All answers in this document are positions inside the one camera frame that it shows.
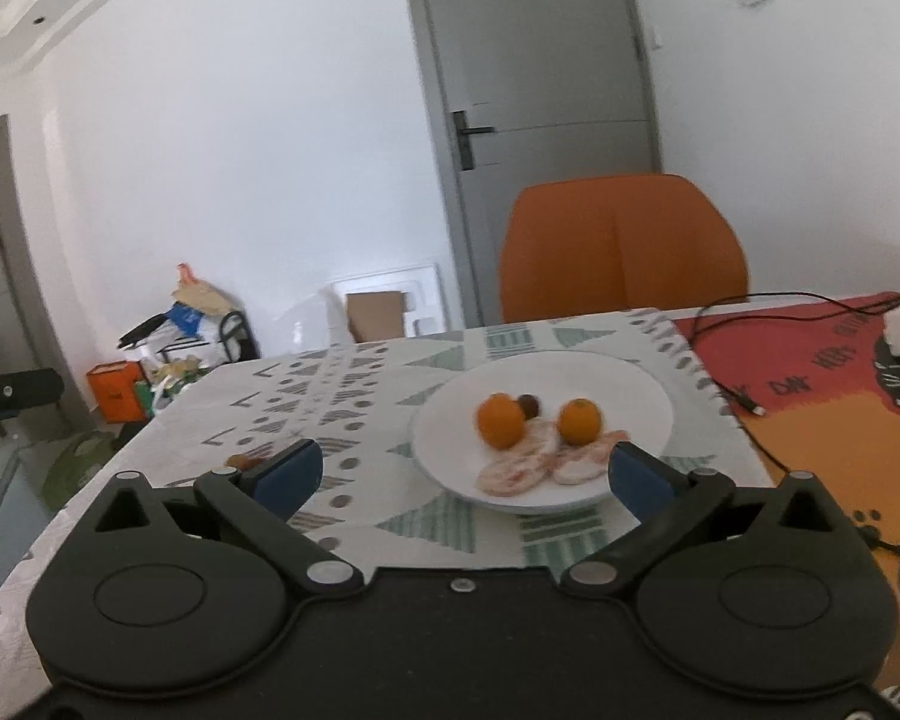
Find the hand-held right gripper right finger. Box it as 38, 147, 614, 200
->
562, 442, 839, 602

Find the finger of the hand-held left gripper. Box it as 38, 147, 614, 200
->
0, 367, 66, 425

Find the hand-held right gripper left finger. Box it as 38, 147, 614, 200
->
90, 439, 365, 605

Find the small peeled citrus piece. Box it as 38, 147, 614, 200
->
553, 430, 632, 485

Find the orange with stem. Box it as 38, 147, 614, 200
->
558, 398, 602, 447

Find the large peeled citrus piece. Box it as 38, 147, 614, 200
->
476, 420, 561, 498

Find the large orange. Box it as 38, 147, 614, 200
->
477, 393, 527, 452

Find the white plate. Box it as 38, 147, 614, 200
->
409, 352, 676, 517

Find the white patterned tablecloth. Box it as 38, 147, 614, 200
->
0, 307, 777, 720

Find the orange box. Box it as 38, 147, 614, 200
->
85, 361, 149, 425

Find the green camouflage bag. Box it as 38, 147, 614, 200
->
41, 431, 125, 515

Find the black folded umbrella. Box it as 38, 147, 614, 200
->
117, 312, 170, 350

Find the black metal rack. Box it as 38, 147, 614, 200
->
120, 310, 261, 370

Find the cardboard box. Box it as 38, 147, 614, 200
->
346, 290, 407, 346

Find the white and blue bag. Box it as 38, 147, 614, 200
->
166, 302, 222, 338

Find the orange printed table mat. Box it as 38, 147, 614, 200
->
673, 289, 900, 720

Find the yellow paper bag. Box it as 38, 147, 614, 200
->
171, 262, 230, 320

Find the white foam board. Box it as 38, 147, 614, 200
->
328, 263, 451, 347

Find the orange chair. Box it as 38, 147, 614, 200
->
499, 174, 751, 325

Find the grey door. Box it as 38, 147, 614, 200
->
399, 0, 662, 329

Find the black cable with plug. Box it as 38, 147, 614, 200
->
718, 385, 900, 560

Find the grey door frame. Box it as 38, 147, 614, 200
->
0, 115, 91, 436

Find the black door handle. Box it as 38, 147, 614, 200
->
452, 110, 494, 170

